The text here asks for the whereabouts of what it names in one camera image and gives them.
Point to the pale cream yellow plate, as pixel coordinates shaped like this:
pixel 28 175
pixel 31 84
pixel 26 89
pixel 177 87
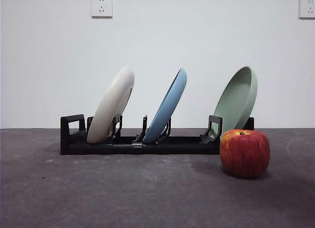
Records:
pixel 110 109

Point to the red yellow apple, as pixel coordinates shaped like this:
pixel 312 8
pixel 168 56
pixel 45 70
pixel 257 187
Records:
pixel 244 154

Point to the blue plate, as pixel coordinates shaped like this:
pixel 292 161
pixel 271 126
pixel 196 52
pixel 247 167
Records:
pixel 169 102

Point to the black plate rack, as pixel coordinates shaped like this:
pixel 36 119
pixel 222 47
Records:
pixel 172 147

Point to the green plate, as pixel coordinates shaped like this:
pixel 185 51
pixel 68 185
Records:
pixel 236 102

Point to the white wall socket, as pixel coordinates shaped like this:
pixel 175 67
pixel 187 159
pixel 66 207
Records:
pixel 307 7
pixel 102 6

